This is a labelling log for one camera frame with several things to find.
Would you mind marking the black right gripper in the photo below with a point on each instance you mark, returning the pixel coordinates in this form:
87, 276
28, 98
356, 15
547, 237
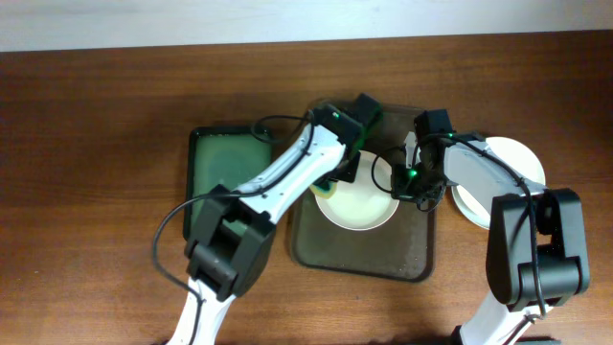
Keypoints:
401, 188

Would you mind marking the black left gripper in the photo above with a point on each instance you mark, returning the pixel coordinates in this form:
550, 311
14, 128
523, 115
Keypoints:
352, 175

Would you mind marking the pale green plate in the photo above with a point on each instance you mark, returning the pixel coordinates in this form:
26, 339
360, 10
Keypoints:
515, 154

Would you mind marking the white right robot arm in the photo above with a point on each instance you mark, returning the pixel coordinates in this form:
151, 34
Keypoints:
537, 254

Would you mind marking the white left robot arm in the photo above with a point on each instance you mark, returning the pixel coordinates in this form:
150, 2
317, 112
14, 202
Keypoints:
229, 245

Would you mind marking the black water tray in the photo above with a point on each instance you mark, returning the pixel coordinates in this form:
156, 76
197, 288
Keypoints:
223, 155

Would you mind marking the dark brown serving tray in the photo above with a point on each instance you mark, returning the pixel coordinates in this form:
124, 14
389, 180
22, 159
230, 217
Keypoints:
401, 249

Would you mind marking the yellow green sponge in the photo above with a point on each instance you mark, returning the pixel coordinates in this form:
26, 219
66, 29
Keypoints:
324, 189

